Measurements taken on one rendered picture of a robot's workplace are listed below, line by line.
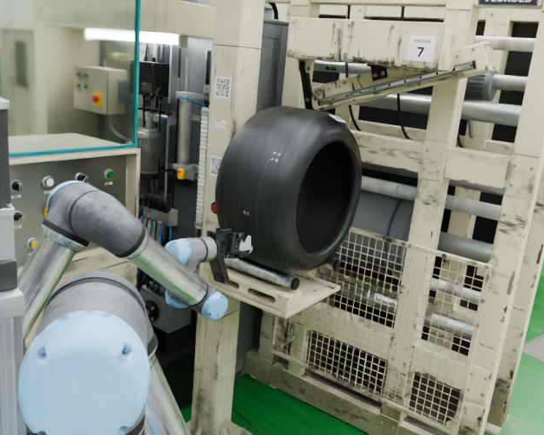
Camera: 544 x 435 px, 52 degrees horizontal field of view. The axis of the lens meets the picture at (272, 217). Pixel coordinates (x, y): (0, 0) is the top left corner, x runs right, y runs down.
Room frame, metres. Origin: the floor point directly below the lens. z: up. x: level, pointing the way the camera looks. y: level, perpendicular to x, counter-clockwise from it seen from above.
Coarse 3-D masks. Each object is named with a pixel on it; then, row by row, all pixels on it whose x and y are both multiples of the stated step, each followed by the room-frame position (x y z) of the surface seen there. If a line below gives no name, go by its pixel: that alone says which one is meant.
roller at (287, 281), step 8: (232, 264) 1.89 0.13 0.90; (240, 264) 1.87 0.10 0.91; (248, 264) 1.86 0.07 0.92; (256, 264) 1.85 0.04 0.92; (248, 272) 1.85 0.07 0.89; (256, 272) 1.83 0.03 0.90; (264, 272) 1.81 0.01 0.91; (272, 272) 1.80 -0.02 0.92; (280, 272) 1.80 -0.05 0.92; (272, 280) 1.79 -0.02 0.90; (280, 280) 1.77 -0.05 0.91; (288, 280) 1.75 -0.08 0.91; (296, 280) 1.76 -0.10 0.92; (288, 288) 1.76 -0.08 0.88; (296, 288) 1.76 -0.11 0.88
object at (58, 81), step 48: (0, 0) 1.63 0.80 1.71; (48, 0) 1.75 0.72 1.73; (96, 0) 1.89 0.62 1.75; (0, 48) 1.62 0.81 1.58; (48, 48) 1.75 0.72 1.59; (96, 48) 1.89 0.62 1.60; (0, 96) 1.62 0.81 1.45; (48, 96) 1.75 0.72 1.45; (96, 96) 1.89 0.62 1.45; (48, 144) 1.74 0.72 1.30; (96, 144) 1.89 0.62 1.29
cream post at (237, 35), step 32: (224, 0) 2.06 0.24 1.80; (256, 0) 2.08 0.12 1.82; (224, 32) 2.06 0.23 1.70; (256, 32) 2.09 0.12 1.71; (224, 64) 2.05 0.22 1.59; (256, 64) 2.10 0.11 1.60; (256, 96) 2.12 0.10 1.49; (224, 320) 2.04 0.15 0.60; (224, 352) 2.05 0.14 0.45; (224, 384) 2.06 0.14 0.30; (192, 416) 2.08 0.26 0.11; (224, 416) 2.08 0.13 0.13
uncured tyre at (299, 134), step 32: (256, 128) 1.83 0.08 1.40; (288, 128) 1.78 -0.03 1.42; (320, 128) 1.81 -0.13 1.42; (224, 160) 1.81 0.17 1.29; (256, 160) 1.73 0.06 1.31; (288, 160) 1.70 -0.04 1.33; (320, 160) 2.20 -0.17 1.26; (352, 160) 2.01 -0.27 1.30; (224, 192) 1.76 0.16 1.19; (256, 192) 1.69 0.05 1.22; (288, 192) 1.68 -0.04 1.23; (320, 192) 2.19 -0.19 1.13; (352, 192) 2.04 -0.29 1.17; (224, 224) 1.78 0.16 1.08; (256, 224) 1.69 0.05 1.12; (288, 224) 1.69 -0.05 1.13; (320, 224) 2.12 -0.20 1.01; (256, 256) 1.77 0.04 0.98; (288, 256) 1.72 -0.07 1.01; (320, 256) 1.86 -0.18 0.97
